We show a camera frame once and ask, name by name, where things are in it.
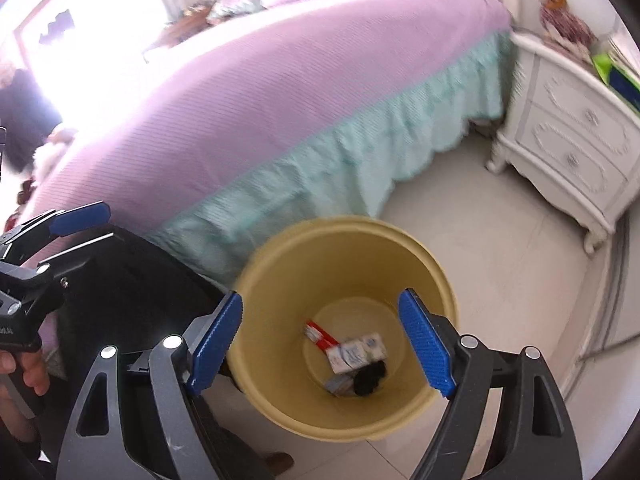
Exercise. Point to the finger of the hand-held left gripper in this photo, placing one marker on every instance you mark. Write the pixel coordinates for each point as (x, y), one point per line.
(82, 218)
(75, 252)

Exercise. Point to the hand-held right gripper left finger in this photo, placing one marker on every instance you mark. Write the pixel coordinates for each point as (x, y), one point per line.
(215, 345)

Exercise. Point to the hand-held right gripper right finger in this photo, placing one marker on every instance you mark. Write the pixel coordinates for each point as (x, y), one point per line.
(425, 345)

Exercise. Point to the yellow plastic waste bin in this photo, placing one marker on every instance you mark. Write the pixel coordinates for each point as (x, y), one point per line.
(280, 360)

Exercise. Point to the person's left forearm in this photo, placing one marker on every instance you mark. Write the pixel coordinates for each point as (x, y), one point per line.
(17, 460)

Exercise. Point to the person's left hand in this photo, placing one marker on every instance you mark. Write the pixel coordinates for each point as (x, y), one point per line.
(35, 372)

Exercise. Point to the black crumpled lump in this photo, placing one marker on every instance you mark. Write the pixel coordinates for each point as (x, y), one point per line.
(370, 377)

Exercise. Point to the white tissue packet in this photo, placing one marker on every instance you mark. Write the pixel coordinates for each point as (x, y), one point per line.
(357, 352)

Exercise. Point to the white plush toy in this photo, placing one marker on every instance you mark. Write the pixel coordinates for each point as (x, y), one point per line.
(52, 152)

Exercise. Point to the small grey packet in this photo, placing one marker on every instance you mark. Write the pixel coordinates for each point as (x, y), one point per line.
(339, 387)

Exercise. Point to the red and white packet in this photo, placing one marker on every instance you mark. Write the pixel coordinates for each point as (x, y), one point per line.
(322, 337)

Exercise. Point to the dark cloth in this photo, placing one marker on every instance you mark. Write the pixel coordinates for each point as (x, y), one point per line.
(25, 120)

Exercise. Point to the person's brown shoe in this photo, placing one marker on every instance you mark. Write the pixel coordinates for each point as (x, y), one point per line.
(280, 461)

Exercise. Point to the bright window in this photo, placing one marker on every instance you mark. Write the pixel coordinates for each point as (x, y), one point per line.
(75, 45)

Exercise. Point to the white wardrobe base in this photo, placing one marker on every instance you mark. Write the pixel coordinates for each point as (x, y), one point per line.
(605, 320)

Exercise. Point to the teal ruffled bed skirt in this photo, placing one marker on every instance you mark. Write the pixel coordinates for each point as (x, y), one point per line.
(350, 160)

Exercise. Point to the bed with purple bedspread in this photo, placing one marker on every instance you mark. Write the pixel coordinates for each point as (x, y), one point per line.
(250, 100)

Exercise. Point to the dark wooden bedside table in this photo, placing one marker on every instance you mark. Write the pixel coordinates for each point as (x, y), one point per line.
(175, 32)

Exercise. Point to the white carved nightstand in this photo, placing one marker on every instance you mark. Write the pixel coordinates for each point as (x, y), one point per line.
(570, 140)

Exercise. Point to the teal patterned cushion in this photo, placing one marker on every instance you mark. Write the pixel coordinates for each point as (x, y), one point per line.
(235, 10)

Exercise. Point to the green box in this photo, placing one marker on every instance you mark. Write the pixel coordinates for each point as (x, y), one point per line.
(612, 72)

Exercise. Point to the doll in floral dress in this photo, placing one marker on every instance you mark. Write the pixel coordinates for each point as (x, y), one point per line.
(562, 20)

